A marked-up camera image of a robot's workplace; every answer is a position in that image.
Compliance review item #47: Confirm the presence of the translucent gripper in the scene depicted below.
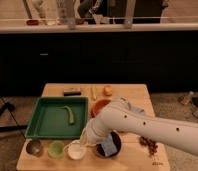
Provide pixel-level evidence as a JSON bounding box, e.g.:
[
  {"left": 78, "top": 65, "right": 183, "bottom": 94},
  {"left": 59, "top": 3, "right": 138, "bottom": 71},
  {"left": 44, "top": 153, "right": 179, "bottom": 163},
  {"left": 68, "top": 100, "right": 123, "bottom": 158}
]
[{"left": 80, "top": 128, "right": 96, "bottom": 146}]

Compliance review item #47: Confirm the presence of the silver metal fork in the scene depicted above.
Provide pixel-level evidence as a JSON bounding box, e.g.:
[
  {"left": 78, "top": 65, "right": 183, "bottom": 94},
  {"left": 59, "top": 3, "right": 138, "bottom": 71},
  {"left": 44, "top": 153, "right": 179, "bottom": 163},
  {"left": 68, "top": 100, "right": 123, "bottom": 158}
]
[{"left": 70, "top": 141, "right": 92, "bottom": 148}]

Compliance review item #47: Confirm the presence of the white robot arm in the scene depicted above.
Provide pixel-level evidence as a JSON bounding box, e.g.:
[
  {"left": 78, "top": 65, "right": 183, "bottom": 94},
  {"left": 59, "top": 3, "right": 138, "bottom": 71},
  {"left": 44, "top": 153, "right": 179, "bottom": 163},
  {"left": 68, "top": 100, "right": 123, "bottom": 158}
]
[{"left": 80, "top": 98, "right": 198, "bottom": 156}]

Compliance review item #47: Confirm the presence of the green cup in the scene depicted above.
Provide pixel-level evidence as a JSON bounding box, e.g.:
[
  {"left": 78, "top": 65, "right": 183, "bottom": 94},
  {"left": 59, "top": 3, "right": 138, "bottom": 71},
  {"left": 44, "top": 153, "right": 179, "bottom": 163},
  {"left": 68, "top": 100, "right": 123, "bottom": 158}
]
[{"left": 47, "top": 140, "right": 64, "bottom": 159}]

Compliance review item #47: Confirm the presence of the metal cup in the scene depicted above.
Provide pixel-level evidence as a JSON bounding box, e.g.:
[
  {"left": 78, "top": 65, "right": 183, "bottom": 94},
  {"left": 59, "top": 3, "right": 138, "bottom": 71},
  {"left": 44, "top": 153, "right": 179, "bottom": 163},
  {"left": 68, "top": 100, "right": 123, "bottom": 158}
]
[{"left": 26, "top": 140, "right": 43, "bottom": 156}]

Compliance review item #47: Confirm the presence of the dark bowl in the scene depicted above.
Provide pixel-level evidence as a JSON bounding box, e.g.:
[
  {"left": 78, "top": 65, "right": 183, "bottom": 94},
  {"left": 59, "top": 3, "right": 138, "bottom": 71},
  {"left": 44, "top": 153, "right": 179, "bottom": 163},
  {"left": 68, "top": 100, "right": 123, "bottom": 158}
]
[{"left": 95, "top": 132, "right": 121, "bottom": 158}]

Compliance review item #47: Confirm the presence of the blue sponge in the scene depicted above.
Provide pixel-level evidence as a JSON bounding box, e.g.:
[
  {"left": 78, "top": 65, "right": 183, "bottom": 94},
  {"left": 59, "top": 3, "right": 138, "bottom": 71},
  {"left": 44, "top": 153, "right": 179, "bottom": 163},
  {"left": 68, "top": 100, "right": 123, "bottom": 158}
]
[{"left": 101, "top": 134, "right": 117, "bottom": 157}]

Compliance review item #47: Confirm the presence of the green bent vegetable toy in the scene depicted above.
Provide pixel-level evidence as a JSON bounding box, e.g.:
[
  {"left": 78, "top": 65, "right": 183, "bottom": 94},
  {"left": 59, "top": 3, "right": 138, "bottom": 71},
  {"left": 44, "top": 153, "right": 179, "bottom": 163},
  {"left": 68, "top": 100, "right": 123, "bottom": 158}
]
[{"left": 63, "top": 106, "right": 75, "bottom": 125}]

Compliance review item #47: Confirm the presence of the orange bowl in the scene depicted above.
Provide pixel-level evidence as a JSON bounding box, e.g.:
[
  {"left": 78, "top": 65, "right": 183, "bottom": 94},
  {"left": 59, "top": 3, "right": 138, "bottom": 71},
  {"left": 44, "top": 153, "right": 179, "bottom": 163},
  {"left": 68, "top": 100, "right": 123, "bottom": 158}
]
[{"left": 91, "top": 99, "right": 110, "bottom": 117}]

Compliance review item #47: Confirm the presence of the green plastic tray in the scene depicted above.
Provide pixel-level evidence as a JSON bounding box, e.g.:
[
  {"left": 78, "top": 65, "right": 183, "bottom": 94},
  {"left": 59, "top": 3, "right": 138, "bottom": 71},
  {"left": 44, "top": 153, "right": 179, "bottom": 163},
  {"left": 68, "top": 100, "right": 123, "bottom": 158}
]
[{"left": 25, "top": 97, "right": 88, "bottom": 139}]

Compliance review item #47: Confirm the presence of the yellow stick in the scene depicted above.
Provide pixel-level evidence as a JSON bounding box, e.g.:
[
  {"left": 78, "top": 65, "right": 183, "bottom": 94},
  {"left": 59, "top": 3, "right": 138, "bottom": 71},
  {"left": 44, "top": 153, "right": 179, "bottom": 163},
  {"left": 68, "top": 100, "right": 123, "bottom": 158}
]
[{"left": 91, "top": 87, "right": 97, "bottom": 101}]

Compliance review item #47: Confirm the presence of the small orange fruit toy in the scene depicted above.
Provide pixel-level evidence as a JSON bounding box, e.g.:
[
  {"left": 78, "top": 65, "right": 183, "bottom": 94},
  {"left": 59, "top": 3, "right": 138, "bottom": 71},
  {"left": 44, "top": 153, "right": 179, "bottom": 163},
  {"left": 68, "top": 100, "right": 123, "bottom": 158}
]
[{"left": 103, "top": 85, "right": 113, "bottom": 96}]

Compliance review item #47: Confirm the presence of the blue folded cloth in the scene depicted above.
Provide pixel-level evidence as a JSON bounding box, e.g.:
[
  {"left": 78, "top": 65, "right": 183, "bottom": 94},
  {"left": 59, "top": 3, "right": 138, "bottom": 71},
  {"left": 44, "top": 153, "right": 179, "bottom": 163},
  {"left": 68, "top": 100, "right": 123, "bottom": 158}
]
[{"left": 130, "top": 106, "right": 146, "bottom": 115}]

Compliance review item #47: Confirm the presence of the brown grape bunch toy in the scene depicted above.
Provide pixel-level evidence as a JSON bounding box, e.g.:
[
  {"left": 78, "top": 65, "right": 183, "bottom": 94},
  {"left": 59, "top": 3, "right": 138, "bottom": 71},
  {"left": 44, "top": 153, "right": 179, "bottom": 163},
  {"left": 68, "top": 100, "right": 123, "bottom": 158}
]
[{"left": 139, "top": 137, "right": 158, "bottom": 156}]

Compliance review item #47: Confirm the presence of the red dish on counter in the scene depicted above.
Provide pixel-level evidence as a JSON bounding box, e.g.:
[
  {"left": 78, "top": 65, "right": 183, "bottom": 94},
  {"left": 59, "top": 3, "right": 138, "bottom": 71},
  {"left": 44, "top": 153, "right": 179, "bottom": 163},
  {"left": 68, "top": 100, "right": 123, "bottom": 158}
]
[{"left": 26, "top": 20, "right": 39, "bottom": 26}]

